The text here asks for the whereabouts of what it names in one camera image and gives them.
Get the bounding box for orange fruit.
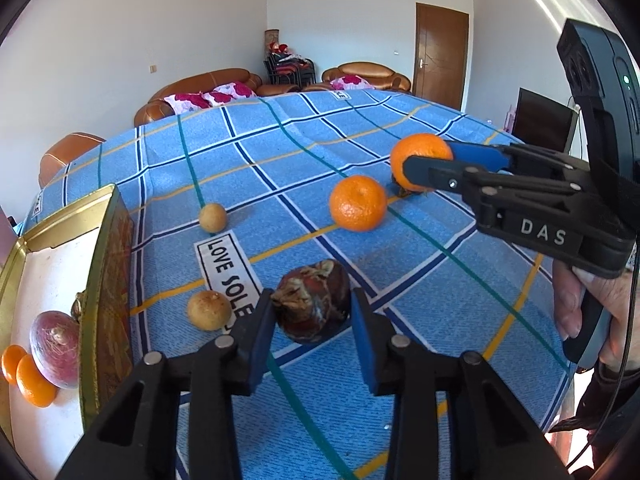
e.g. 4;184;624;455
1;344;27;386
329;176;387;232
389;132;455;194
15;354;58;408

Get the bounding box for small tan longan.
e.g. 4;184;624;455
186;290;232;332
198;203;227;233

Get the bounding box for dark mangosteen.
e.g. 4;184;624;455
270;259;352;344
70;292;85;323

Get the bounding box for purple red onion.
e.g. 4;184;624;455
29;311;80;390

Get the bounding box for orange fruit front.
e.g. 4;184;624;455
1;344;27;386

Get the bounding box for dark mangosteen front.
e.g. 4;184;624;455
70;292;85;323

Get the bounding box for person's right hand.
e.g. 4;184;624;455
552;261;632;374

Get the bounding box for black television screen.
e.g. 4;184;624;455
511;88;578;153

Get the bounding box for brown leather armchair right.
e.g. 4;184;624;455
322;61;411;92

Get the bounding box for brown leather armchair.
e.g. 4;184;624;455
322;61;411;92
38;132;104;188

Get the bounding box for pink floral pillow armchair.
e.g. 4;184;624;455
330;74;374;91

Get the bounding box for blue plaid tablecloth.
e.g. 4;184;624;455
29;88;576;480

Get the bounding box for brown wooden door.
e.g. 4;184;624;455
413;2;470;110

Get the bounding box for stacked dark chairs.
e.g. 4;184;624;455
265;41;317;88

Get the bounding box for gold metal tin box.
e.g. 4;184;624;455
1;184;134;479

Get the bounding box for pink floral pillow right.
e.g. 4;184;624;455
202;81;256;106

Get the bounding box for pink floral pillow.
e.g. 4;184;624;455
163;92;212;115
202;81;256;106

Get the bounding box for pink floral pillow left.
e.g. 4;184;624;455
163;92;212;115

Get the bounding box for brown leather three-seat sofa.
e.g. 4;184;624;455
132;67;264;128

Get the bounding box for brown leather armchair left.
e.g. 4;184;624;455
38;132;104;188

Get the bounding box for black cable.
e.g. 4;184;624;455
564;253;639;470

